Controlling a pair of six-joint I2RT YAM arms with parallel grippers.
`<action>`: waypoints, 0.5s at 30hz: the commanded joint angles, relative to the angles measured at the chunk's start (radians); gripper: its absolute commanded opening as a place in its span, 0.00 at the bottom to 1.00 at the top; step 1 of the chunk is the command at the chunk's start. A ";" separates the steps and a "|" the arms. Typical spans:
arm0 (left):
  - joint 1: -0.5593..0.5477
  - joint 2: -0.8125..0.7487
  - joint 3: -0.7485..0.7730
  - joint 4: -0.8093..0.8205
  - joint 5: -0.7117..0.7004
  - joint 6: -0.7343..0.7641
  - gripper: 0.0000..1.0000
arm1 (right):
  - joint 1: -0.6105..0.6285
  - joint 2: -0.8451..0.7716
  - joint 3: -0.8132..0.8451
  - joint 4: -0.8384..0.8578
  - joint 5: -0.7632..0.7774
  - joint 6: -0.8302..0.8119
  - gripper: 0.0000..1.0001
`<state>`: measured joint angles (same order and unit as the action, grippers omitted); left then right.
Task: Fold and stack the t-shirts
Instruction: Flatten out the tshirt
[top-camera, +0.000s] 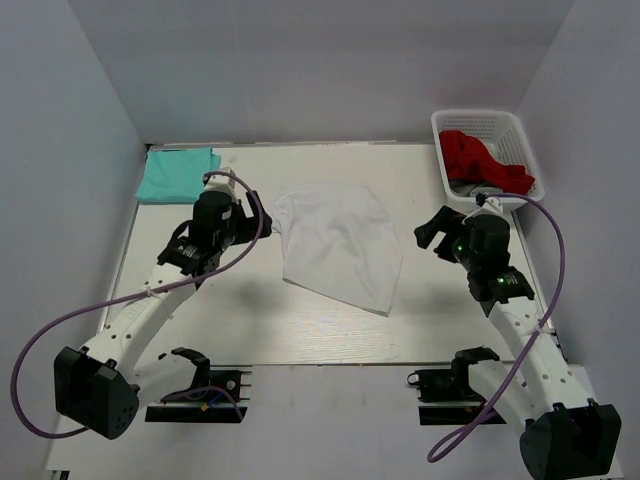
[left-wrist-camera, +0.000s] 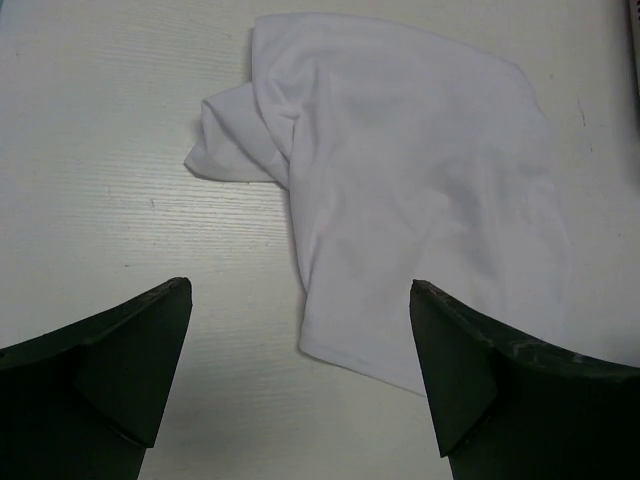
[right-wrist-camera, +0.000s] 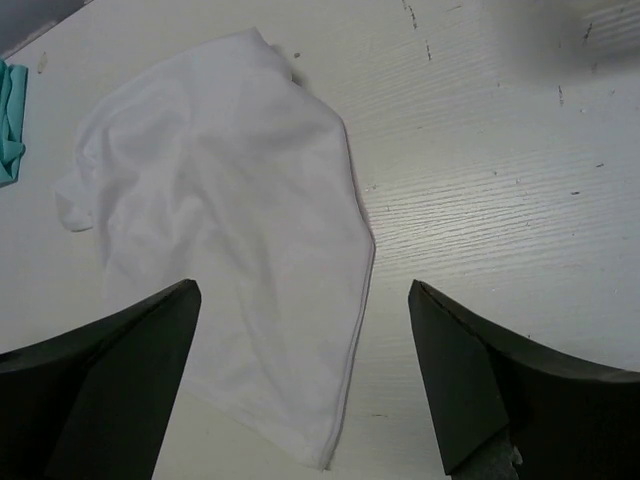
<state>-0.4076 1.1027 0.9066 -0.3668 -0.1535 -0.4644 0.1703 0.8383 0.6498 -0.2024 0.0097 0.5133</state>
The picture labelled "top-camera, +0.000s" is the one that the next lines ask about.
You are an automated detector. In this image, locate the white t-shirt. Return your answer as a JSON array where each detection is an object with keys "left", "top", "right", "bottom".
[{"left": 272, "top": 183, "right": 403, "bottom": 316}]

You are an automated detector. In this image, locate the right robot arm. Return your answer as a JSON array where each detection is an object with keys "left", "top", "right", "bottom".
[{"left": 407, "top": 206, "right": 621, "bottom": 479}]

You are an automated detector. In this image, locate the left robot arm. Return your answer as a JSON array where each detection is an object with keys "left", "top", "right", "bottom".
[{"left": 54, "top": 191, "right": 271, "bottom": 440}]

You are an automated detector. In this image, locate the grey t-shirt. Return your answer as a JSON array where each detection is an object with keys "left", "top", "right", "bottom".
[{"left": 449, "top": 180, "right": 503, "bottom": 198}]

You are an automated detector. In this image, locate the folded teal t-shirt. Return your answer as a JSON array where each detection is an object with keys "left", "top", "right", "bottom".
[{"left": 136, "top": 147, "right": 221, "bottom": 204}]

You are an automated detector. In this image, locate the red t-shirt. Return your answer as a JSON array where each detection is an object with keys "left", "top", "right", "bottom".
[{"left": 439, "top": 130, "right": 535, "bottom": 195}]

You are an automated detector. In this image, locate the white plastic basket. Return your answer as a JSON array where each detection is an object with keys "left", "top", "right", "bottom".
[{"left": 431, "top": 109, "right": 545, "bottom": 213}]

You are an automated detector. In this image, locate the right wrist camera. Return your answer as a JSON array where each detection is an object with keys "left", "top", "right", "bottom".
[{"left": 463, "top": 193, "right": 513, "bottom": 222}]

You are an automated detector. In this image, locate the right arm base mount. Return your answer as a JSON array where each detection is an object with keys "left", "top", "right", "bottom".
[{"left": 407, "top": 347, "right": 500, "bottom": 426}]

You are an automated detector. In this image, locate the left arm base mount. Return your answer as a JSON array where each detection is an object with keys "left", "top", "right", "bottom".
[{"left": 145, "top": 347, "right": 252, "bottom": 424}]

